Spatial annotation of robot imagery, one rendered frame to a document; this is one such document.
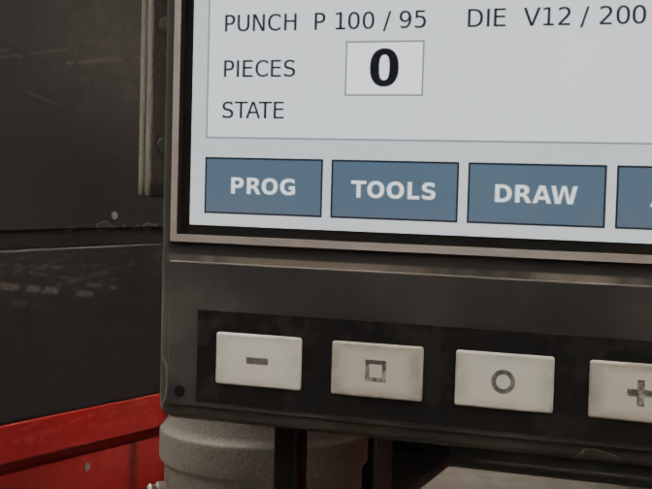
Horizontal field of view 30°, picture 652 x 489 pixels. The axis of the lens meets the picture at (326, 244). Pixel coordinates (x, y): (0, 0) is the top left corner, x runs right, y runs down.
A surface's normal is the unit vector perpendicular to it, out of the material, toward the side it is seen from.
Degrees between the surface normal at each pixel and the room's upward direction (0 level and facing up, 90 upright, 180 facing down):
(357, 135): 90
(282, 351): 90
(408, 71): 90
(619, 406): 90
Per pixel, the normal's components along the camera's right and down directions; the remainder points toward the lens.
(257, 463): -0.03, 0.05
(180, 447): -0.73, 0.02
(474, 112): -0.35, 0.04
